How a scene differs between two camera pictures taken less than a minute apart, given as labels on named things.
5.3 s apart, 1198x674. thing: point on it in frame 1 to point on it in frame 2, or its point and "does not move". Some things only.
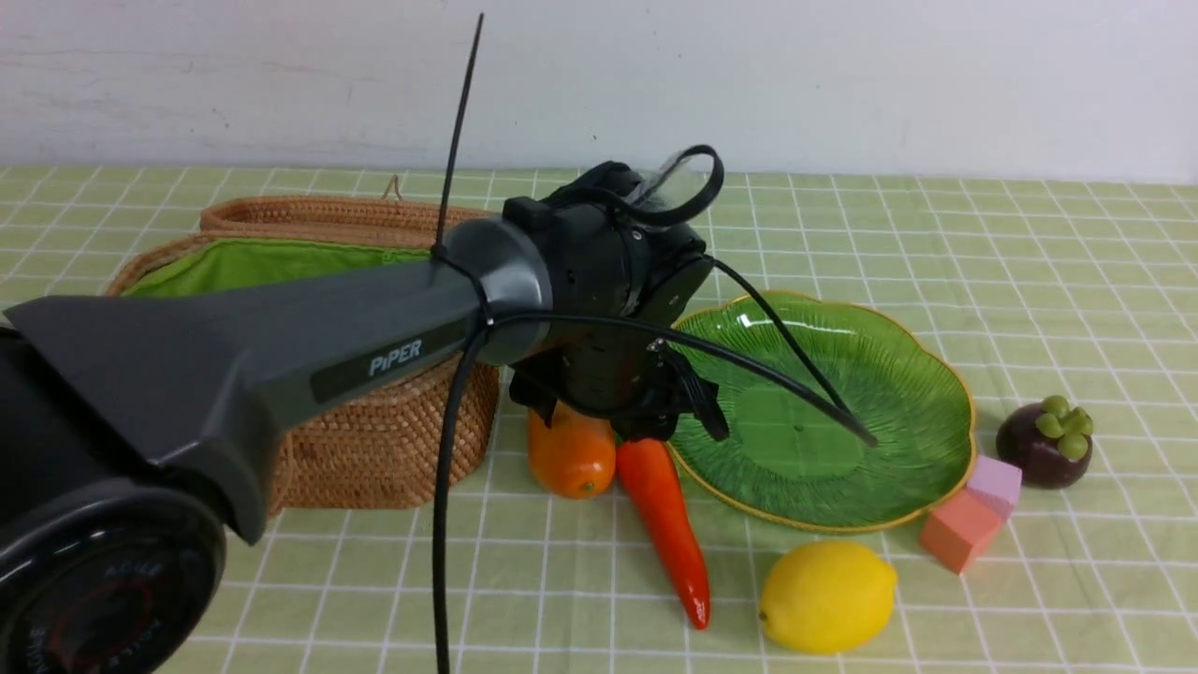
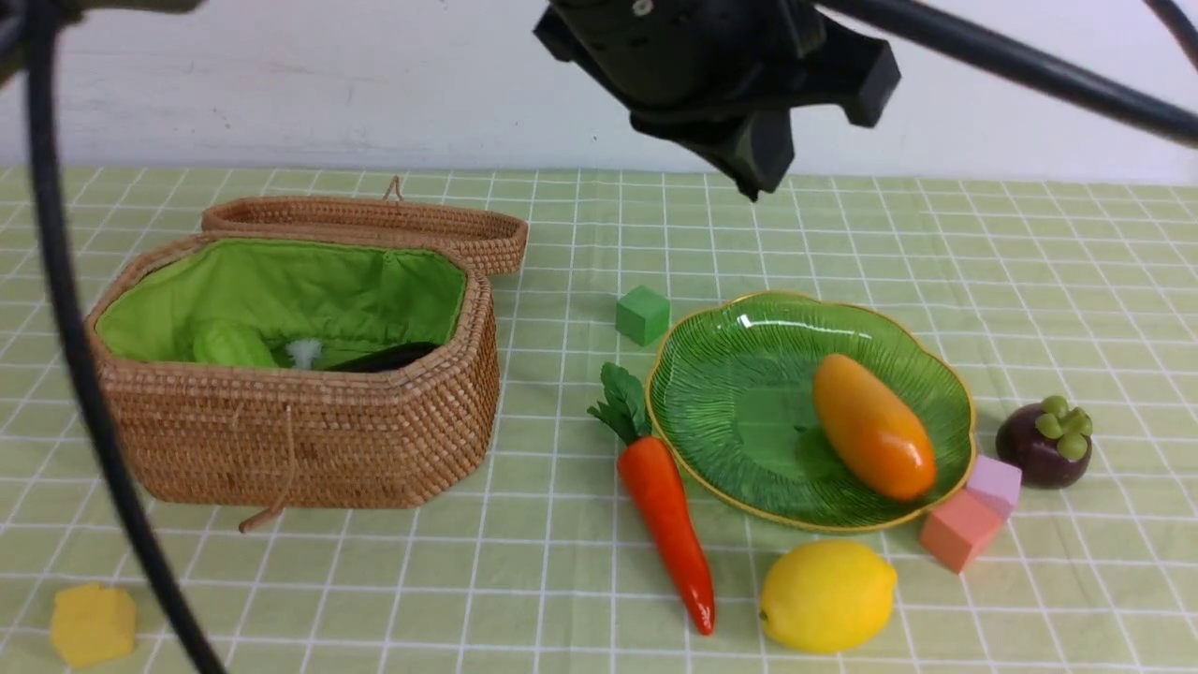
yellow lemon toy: (827, 596) does not move
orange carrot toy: (645, 465) does not move
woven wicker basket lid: (392, 221) does not move
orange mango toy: (576, 456) to (874, 432)
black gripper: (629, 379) to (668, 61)
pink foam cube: (958, 529) does not move
